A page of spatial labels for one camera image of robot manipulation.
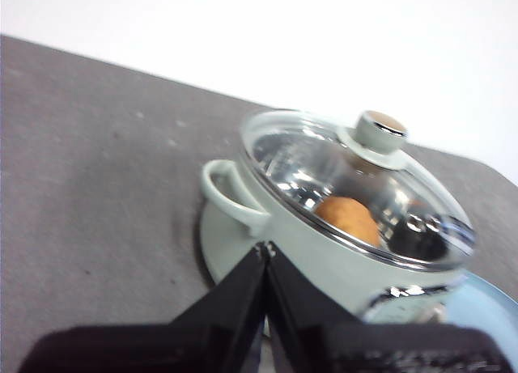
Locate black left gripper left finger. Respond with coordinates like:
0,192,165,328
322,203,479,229
15,243,271,373

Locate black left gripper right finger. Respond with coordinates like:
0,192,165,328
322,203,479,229
265,246,517,373

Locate brown round potato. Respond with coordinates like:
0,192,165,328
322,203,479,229
314,196,382,248

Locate glass lid with green knob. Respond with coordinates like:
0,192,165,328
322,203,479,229
238,108,477,271

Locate pale green electric steamer pot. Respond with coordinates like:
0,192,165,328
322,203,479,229
197,154,473,337

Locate blue round plate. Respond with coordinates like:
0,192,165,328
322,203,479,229
443,269,518,360

